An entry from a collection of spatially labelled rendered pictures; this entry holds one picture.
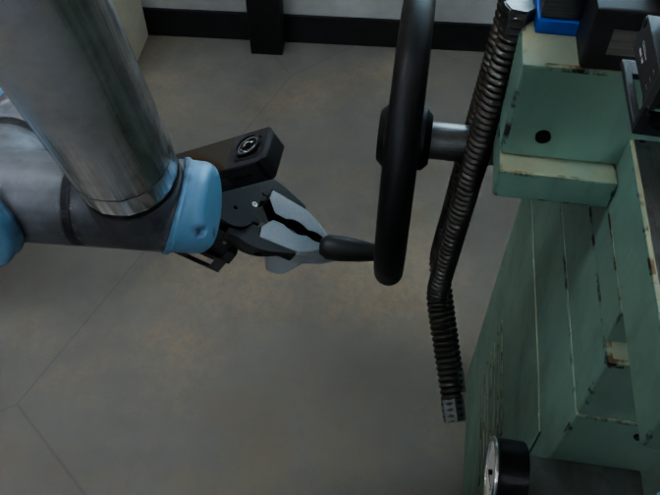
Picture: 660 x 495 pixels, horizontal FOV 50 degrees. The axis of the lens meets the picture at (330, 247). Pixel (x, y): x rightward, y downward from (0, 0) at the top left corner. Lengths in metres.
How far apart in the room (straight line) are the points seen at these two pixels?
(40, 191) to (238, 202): 0.19
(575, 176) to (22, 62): 0.41
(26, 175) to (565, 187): 0.42
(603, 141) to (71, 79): 0.40
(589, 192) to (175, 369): 1.06
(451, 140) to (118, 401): 0.99
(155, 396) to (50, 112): 1.10
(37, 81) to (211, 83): 1.72
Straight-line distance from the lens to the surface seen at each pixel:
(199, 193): 0.54
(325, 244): 0.67
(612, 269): 0.60
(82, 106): 0.42
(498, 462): 0.65
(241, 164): 0.62
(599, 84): 0.57
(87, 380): 1.53
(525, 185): 0.60
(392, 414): 1.42
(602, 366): 0.60
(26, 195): 0.58
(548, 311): 0.80
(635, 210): 0.56
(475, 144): 0.65
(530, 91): 0.57
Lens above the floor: 1.27
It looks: 51 degrees down
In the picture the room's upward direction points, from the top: straight up
